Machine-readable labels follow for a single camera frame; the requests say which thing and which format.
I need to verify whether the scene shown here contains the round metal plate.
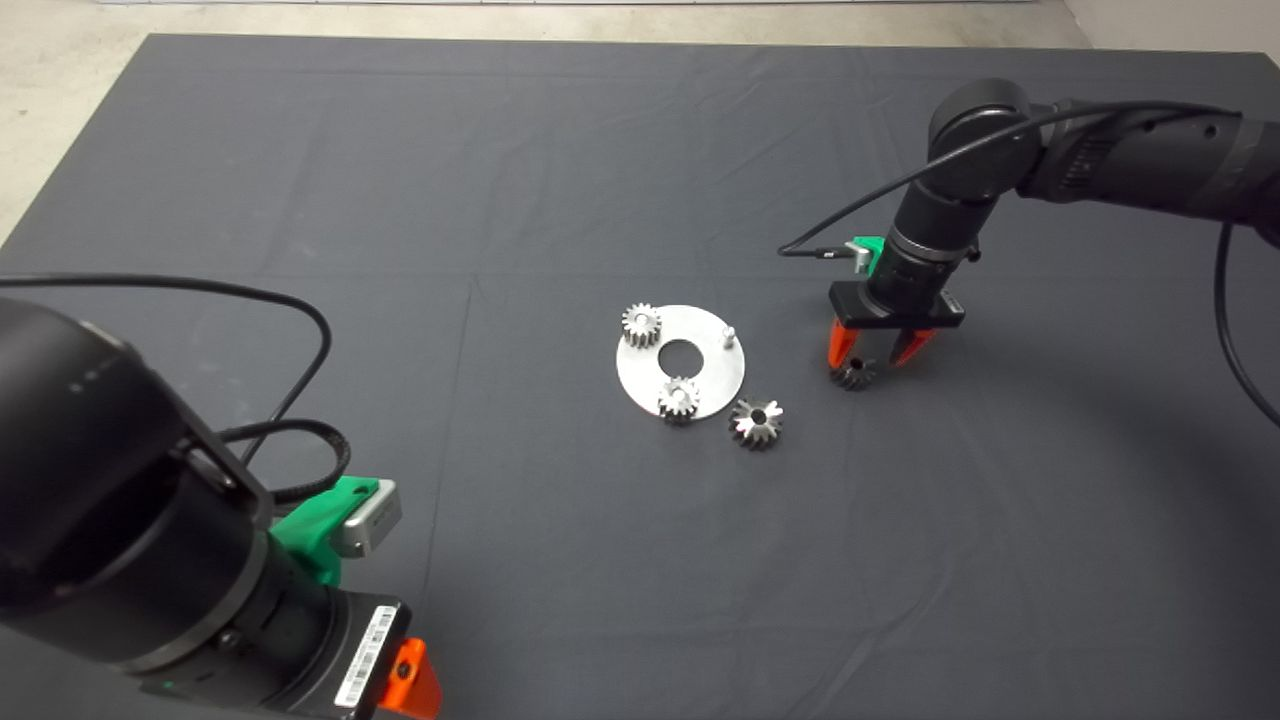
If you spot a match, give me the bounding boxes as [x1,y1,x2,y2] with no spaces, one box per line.
[616,305,748,423]

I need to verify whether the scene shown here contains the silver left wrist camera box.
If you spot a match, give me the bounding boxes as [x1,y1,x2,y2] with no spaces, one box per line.
[330,480,403,559]

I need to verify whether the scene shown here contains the dark grey table cloth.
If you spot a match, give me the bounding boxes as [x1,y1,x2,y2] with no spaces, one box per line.
[0,33,1280,720]

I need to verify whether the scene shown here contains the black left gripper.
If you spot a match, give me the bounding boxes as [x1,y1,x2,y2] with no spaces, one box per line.
[255,593,443,720]

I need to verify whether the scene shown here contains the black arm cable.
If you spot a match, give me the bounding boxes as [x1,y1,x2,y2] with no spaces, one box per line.
[778,100,1280,426]
[0,275,353,506]

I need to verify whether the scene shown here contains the large steel gear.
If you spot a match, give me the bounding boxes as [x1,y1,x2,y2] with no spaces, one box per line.
[730,396,784,451]

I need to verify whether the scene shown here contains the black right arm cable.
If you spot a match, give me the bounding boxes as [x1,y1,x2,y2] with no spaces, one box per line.
[778,100,1280,426]

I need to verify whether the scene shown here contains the green left camera mount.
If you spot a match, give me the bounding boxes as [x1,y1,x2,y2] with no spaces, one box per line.
[270,476,381,588]

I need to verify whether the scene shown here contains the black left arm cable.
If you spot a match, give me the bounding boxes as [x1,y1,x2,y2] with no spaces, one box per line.
[0,275,353,506]

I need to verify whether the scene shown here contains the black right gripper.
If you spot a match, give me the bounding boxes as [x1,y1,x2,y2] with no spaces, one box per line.
[827,245,969,369]

